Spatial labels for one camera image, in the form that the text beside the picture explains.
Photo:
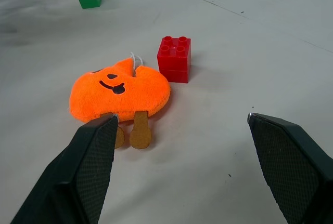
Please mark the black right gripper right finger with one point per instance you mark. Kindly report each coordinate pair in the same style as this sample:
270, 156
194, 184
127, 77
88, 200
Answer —
294, 166

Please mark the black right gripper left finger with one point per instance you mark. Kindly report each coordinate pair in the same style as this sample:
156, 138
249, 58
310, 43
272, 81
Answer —
78, 172

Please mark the red toy building block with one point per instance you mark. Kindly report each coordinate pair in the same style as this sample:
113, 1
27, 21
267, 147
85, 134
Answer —
173, 63

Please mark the orange plush smiley toy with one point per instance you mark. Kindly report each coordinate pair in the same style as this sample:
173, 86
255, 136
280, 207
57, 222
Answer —
135, 96

